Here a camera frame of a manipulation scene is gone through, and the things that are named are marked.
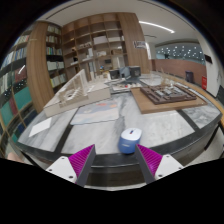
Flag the long ceiling light strip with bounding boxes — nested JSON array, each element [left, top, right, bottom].
[[138, 20, 176, 34]]

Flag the red sign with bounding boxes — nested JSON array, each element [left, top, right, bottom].
[[201, 75, 208, 91]]

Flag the black bin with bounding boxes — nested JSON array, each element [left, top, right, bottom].
[[185, 70, 194, 83]]

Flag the grey mouse pad orange print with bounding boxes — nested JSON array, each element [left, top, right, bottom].
[[69, 99, 120, 126]]

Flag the curved bookshelf coloured panels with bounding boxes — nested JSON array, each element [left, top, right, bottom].
[[0, 30, 38, 158]]

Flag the white paper sheet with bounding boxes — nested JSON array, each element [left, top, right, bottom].
[[28, 117, 53, 138]]

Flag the poster on wooden column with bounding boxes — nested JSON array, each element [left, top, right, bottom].
[[133, 40, 148, 50]]

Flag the wooden shelf unit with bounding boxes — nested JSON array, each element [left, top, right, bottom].
[[26, 12, 152, 114]]

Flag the brown architectural model wooden base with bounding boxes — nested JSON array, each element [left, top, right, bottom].
[[130, 83, 208, 115]]

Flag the blue and white computer mouse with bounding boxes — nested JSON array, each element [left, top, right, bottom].
[[118, 128, 143, 155]]

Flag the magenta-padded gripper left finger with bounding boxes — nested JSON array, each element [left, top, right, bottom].
[[45, 143, 97, 188]]

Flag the group of small ceiling lights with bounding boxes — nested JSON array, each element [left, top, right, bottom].
[[156, 44, 204, 63]]

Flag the dark grey building model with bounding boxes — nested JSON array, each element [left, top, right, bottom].
[[109, 65, 142, 81]]

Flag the white stepped architectural model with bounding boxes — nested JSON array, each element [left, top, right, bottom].
[[43, 68, 112, 118]]

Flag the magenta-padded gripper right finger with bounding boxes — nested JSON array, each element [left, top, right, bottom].
[[134, 143, 185, 185]]

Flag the flat grey site model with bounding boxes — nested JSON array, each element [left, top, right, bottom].
[[109, 79, 143, 95]]

